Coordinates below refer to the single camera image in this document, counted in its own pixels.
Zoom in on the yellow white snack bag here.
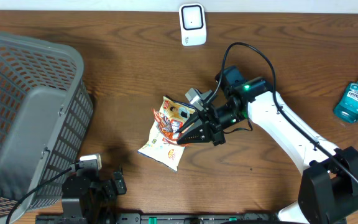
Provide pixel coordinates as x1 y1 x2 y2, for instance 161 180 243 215
137 96 195 172

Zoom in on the white barcode scanner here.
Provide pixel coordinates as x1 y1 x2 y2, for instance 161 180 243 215
179 3 207 47

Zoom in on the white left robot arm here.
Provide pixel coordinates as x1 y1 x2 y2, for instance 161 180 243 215
57 169 127 224

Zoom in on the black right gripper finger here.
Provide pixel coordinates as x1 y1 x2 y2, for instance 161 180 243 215
177 112 201 134
177 126 211 145

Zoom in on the blue Listerine mouthwash bottle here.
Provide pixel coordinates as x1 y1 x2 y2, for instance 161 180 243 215
334 80 358 123

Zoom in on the grey plastic mesh basket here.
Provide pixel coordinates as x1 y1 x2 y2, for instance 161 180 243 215
0 32 93 223

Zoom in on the orange red candy bar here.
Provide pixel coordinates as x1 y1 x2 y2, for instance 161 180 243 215
153 106 190 145

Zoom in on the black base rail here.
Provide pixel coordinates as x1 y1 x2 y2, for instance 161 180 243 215
35 211 279 224

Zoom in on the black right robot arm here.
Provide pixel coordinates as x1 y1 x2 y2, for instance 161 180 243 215
177 66 358 223

